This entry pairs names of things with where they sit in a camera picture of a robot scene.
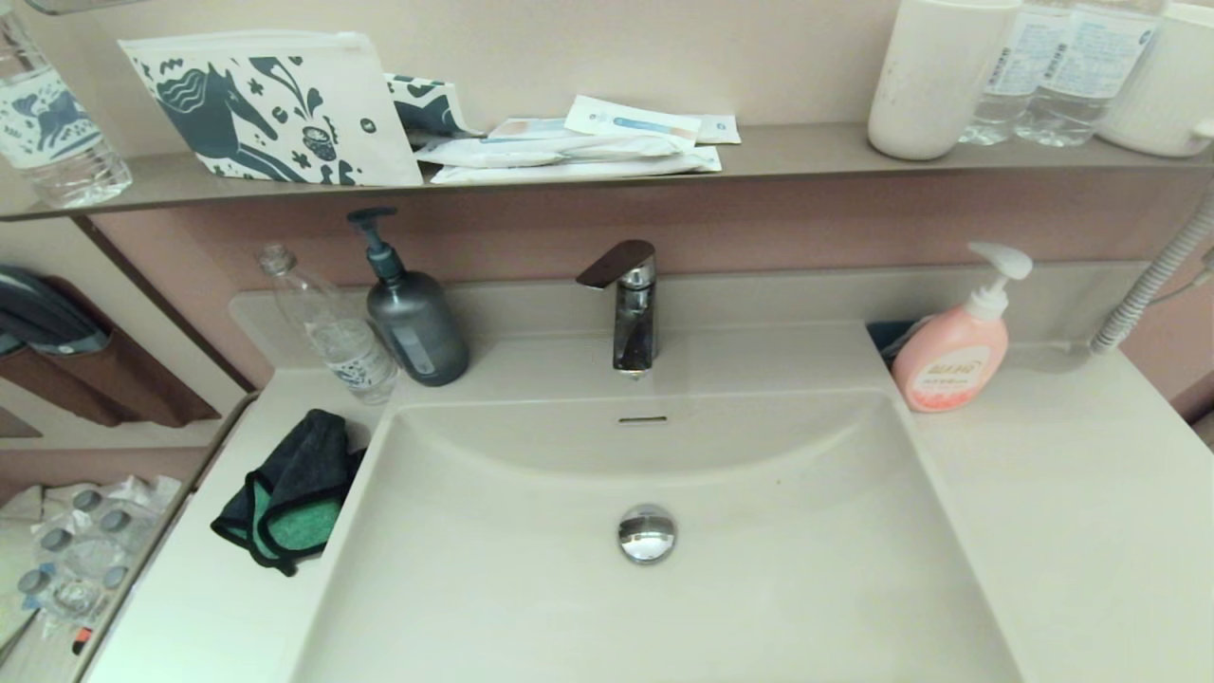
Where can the chrome sink faucet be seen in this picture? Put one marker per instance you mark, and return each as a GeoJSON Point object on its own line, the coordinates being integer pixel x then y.
{"type": "Point", "coordinates": [634, 323]}

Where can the clear water bottle white label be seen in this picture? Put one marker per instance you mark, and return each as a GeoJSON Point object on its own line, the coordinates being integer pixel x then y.
{"type": "Point", "coordinates": [1005, 95]}
{"type": "Point", "coordinates": [1081, 85]}

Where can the pale pink sachet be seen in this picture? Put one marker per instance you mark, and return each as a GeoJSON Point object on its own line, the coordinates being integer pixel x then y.
{"type": "Point", "coordinates": [526, 127]}

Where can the brown hair dryer holder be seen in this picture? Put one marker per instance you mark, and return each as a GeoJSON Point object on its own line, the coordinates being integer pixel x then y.
{"type": "Point", "coordinates": [133, 379]}

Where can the small white sachet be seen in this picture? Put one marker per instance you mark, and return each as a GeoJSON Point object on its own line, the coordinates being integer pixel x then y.
{"type": "Point", "coordinates": [721, 129]}

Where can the dark grey pump bottle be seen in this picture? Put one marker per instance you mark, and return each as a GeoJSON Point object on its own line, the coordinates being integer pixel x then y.
{"type": "Point", "coordinates": [417, 332]}

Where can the dark grey hair dryer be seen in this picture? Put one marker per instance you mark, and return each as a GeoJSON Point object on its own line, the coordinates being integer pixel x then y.
{"type": "Point", "coordinates": [43, 313]}

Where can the grey green microfiber cloth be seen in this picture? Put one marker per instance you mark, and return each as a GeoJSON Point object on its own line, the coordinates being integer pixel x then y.
{"type": "Point", "coordinates": [294, 512]}

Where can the pink hand soap bottle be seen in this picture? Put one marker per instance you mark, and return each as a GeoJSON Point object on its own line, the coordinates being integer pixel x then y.
{"type": "Point", "coordinates": [948, 365]}

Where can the smooth white tumbler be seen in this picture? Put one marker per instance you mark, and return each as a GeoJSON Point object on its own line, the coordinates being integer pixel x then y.
{"type": "Point", "coordinates": [934, 85]}

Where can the white pouch blue horse print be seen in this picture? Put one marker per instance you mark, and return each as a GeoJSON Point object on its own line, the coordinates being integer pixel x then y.
{"type": "Point", "coordinates": [285, 104]}

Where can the ribbed white cup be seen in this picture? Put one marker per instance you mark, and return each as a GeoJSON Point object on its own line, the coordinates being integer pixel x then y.
{"type": "Point", "coordinates": [1162, 95]}

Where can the long white sachet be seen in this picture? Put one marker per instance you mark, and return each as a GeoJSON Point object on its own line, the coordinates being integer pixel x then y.
{"type": "Point", "coordinates": [531, 150]}
{"type": "Point", "coordinates": [569, 171]}

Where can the white sachet blue stripe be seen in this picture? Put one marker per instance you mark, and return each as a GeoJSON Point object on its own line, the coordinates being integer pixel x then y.
{"type": "Point", "coordinates": [631, 121]}

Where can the clear empty plastic bottle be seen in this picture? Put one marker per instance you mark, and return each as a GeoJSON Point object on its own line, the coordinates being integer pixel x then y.
{"type": "Point", "coordinates": [346, 346]}

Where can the beige sink basin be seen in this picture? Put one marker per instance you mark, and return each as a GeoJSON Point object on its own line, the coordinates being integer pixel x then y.
{"type": "Point", "coordinates": [531, 588]}

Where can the grey wall shelf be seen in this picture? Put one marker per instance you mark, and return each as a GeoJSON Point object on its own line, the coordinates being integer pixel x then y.
{"type": "Point", "coordinates": [806, 150]}

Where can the chrome drain stopper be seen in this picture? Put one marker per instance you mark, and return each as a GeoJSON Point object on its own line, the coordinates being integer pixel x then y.
{"type": "Point", "coordinates": [647, 533]}

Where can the shrink-wrapped water bottle pack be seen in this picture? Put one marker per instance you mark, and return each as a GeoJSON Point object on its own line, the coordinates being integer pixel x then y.
{"type": "Point", "coordinates": [85, 550]}

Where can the water bottle blue animal label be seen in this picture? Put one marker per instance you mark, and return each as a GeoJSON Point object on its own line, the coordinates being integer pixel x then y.
{"type": "Point", "coordinates": [52, 123]}

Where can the small blue patterned pouch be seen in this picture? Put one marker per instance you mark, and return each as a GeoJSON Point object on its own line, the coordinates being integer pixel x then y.
{"type": "Point", "coordinates": [427, 104]}

